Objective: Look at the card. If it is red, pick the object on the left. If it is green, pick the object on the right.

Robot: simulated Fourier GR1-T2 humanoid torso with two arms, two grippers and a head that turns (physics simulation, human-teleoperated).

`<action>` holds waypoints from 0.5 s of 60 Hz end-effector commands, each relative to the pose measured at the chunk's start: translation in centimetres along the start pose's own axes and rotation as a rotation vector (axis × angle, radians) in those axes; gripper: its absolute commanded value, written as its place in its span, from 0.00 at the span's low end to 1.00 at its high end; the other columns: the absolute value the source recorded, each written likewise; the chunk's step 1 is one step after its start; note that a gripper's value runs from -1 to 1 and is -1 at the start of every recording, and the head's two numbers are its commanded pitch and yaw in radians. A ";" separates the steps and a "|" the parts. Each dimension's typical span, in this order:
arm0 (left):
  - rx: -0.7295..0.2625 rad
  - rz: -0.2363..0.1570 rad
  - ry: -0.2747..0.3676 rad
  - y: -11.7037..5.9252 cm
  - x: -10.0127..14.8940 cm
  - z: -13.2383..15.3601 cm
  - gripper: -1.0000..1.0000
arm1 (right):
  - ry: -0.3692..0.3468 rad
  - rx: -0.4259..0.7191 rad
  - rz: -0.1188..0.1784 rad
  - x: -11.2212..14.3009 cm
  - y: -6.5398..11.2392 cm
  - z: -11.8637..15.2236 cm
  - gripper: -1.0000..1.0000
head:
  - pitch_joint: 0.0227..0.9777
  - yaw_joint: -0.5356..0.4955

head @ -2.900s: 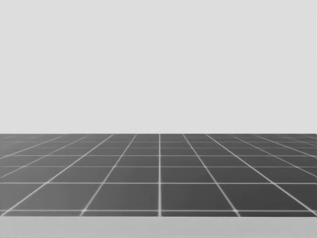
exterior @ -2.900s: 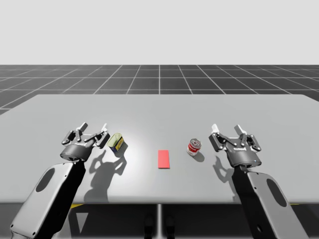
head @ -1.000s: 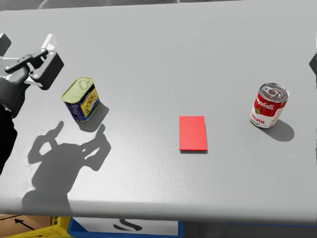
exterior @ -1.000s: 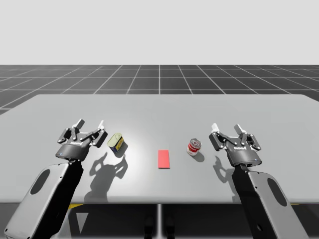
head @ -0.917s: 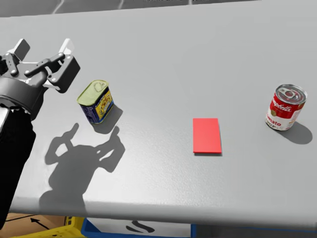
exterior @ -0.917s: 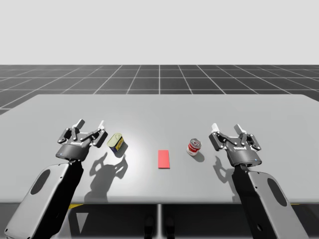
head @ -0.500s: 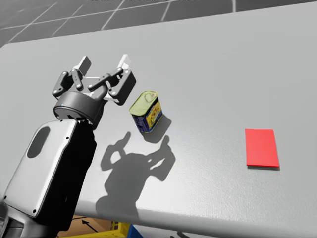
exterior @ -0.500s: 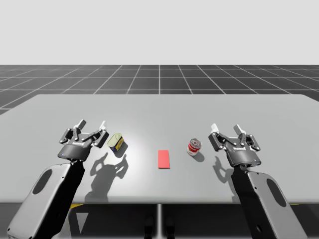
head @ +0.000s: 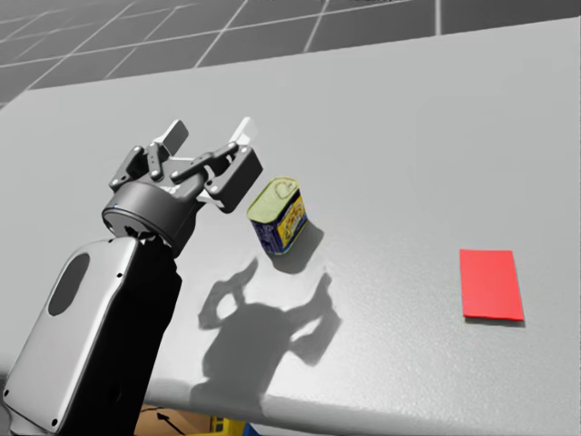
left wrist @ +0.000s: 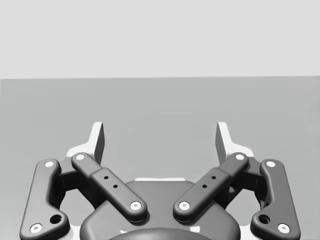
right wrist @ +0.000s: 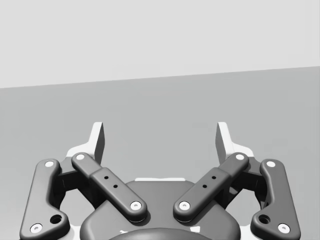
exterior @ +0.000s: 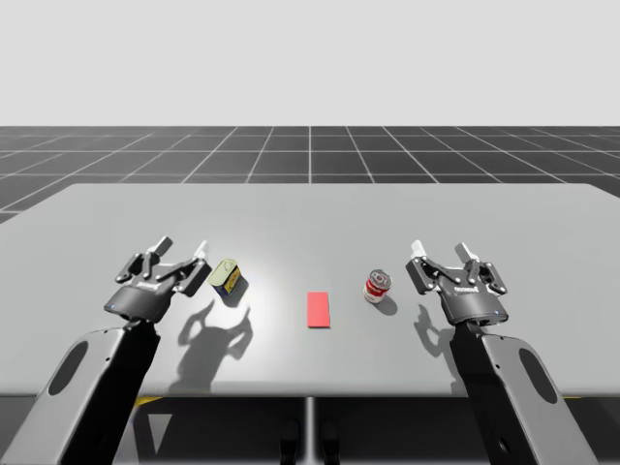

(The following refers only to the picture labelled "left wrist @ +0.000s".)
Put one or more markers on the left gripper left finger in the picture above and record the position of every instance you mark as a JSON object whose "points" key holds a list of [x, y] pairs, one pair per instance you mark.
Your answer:
{"points": [[115, 186]]}

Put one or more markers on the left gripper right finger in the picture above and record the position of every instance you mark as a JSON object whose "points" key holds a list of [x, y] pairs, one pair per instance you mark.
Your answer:
{"points": [[205, 186]]}

